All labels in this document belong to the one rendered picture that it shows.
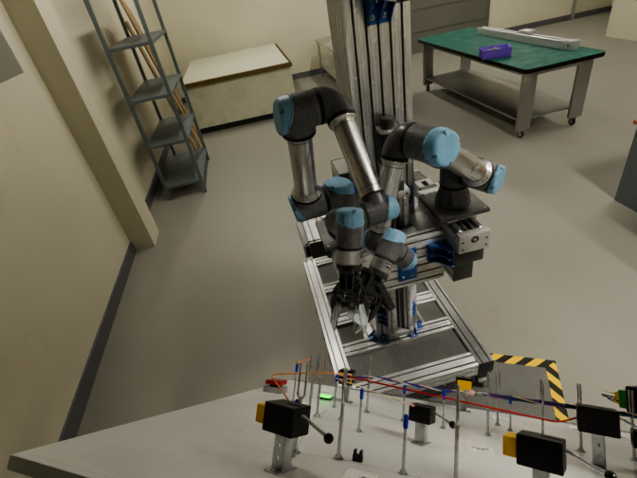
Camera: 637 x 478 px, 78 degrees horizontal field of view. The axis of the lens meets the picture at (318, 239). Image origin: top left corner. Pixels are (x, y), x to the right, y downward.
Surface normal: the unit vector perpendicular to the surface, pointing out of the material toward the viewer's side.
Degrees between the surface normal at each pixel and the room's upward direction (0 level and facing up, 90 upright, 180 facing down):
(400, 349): 0
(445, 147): 85
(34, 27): 90
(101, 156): 90
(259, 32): 90
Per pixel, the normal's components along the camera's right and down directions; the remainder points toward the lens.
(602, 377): -0.16, -0.81
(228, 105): 0.20, 0.54
